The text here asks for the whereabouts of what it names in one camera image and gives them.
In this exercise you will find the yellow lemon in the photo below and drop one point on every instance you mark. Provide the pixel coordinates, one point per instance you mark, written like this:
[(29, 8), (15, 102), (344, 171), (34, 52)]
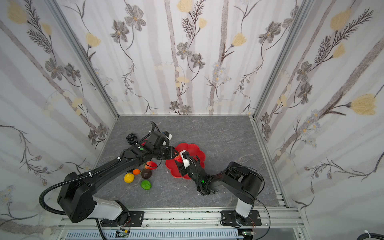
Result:
[(129, 178)]

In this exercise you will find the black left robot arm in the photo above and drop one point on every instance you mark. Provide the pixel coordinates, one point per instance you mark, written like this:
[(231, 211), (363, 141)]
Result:
[(74, 197)]

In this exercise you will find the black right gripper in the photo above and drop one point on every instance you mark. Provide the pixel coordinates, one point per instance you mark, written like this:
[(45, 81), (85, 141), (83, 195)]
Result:
[(183, 167)]

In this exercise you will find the red strawberry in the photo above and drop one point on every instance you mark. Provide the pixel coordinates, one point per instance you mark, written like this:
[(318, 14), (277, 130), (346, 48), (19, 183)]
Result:
[(150, 165)]

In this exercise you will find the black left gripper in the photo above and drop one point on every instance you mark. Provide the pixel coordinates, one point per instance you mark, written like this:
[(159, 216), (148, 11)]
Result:
[(157, 139)]

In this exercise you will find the red apple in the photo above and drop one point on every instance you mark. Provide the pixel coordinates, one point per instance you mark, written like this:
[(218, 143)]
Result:
[(179, 158)]

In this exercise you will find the green lime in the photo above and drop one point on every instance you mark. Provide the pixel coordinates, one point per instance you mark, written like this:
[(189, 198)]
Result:
[(146, 185)]

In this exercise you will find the orange tangerine lower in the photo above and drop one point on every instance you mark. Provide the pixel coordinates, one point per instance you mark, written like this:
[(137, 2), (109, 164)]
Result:
[(136, 172)]

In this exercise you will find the black grape bunch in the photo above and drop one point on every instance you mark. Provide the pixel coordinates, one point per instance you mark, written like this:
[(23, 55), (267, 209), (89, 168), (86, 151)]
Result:
[(132, 139)]

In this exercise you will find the dark brown avocado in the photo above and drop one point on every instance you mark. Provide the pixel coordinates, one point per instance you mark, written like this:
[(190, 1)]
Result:
[(146, 173)]

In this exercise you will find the red flower-shaped plate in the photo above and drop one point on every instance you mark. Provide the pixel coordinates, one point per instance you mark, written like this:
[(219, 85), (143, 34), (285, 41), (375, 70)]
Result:
[(194, 151)]

